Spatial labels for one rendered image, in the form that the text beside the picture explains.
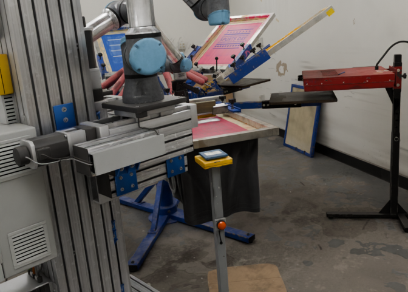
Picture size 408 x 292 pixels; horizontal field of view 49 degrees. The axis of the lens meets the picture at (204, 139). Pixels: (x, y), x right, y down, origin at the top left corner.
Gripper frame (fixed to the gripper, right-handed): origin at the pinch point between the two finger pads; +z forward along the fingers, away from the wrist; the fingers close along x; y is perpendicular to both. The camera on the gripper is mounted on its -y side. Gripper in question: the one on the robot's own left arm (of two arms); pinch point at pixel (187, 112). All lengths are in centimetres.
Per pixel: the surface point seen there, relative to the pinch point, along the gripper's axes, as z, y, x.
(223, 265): 56, 13, 79
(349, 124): 61, -199, -114
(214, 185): 17, 14, 79
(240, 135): 3, -8, 60
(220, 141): 4, 3, 60
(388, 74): -8, -131, 17
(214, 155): 3, 13, 81
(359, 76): -8, -116, 9
